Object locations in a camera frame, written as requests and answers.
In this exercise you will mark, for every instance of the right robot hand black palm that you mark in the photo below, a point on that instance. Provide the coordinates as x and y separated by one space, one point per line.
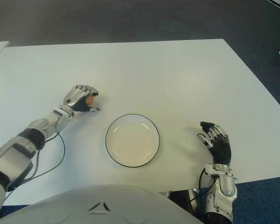
221 151

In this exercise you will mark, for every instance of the grey-white robot torso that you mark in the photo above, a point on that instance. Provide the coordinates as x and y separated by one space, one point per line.
98 205

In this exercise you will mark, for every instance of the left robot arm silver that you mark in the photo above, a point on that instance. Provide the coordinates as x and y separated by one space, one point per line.
46 122

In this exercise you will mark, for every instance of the small reddish apple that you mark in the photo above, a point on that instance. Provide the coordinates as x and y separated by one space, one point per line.
90 99

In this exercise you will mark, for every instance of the left robot hand silver back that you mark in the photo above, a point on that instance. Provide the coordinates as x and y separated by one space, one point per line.
75 95

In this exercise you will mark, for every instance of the white plate black rim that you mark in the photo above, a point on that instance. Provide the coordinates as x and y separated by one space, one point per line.
132 140

